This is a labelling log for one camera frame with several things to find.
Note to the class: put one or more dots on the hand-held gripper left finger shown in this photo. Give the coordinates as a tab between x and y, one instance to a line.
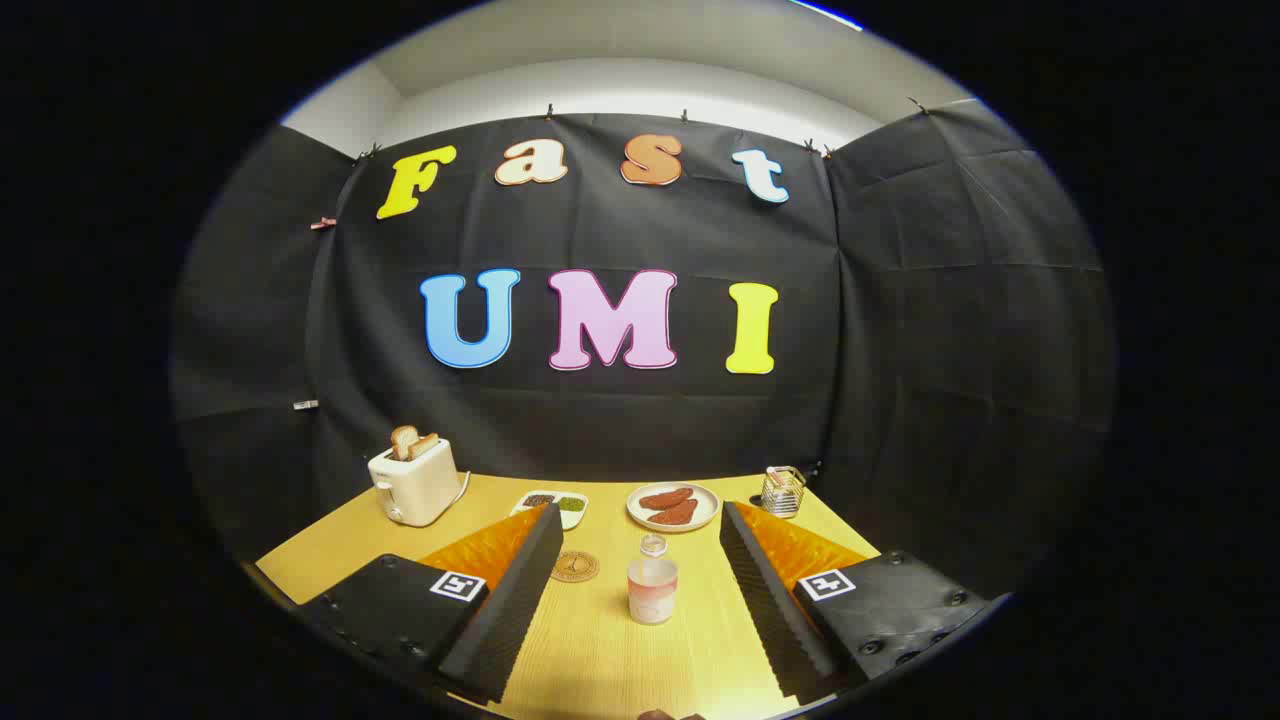
505	620

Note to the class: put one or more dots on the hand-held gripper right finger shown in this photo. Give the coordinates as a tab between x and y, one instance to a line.
770	610

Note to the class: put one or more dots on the round wooden coaster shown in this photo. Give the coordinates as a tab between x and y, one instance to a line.
575	567

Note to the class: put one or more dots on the clear juice bottle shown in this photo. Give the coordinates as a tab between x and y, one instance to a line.
652	590

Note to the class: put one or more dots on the wooden table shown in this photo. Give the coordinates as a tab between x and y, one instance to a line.
620	660

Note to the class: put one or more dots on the white round plate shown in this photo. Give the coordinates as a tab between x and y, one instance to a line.
705	505

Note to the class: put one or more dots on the pink striped straw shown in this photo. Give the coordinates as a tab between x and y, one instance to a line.
779	479

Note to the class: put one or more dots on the white divided dish with grains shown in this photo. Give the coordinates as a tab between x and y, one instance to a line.
570	505

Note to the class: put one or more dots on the red meat patty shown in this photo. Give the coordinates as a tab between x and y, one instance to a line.
665	498
675	514

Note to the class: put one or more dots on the white toaster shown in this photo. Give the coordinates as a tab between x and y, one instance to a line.
415	485

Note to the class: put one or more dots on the toast slice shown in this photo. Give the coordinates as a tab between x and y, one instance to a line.
403	440
425	445

